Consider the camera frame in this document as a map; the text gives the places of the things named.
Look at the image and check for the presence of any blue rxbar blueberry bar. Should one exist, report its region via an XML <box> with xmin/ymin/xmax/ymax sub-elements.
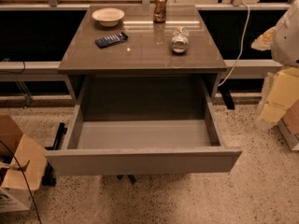
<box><xmin>95</xmin><ymin>32</ymin><xmax>128</xmax><ymax>49</ymax></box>

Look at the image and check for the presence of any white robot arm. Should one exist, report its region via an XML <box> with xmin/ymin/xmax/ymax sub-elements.
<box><xmin>251</xmin><ymin>0</ymin><xmax>299</xmax><ymax>130</ymax></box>

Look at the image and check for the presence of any open grey top drawer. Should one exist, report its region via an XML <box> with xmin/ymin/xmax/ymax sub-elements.
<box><xmin>45</xmin><ymin>77</ymin><xmax>243</xmax><ymax>176</ymax></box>

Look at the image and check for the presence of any grey cabinet with glossy top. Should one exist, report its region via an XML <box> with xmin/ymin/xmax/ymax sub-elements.
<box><xmin>57</xmin><ymin>4</ymin><xmax>228</xmax><ymax>121</ymax></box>

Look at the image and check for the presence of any white ceramic bowl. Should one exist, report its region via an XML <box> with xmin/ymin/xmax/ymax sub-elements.
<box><xmin>92</xmin><ymin>7</ymin><xmax>125</xmax><ymax>27</ymax></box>

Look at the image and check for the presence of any upright brown soda can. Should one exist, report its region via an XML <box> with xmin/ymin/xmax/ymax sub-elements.
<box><xmin>153</xmin><ymin>0</ymin><xmax>167</xmax><ymax>22</ymax></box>

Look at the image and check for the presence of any black metal stand foot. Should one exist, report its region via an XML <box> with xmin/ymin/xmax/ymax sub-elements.
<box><xmin>41</xmin><ymin>121</ymin><xmax>68</xmax><ymax>187</ymax></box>

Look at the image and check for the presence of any open cardboard box left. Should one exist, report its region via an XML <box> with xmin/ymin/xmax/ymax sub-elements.
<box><xmin>0</xmin><ymin>115</ymin><xmax>47</xmax><ymax>213</ymax></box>

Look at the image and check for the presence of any cardboard box right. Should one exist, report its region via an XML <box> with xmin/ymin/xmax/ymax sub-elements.
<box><xmin>278</xmin><ymin>100</ymin><xmax>299</xmax><ymax>151</ymax></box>

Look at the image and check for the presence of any white hanging cable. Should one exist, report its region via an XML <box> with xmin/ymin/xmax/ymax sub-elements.
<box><xmin>217</xmin><ymin>2</ymin><xmax>251</xmax><ymax>88</ymax></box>

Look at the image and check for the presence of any black cable on left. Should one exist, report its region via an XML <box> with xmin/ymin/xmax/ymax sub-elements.
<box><xmin>0</xmin><ymin>139</ymin><xmax>43</xmax><ymax>224</ymax></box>

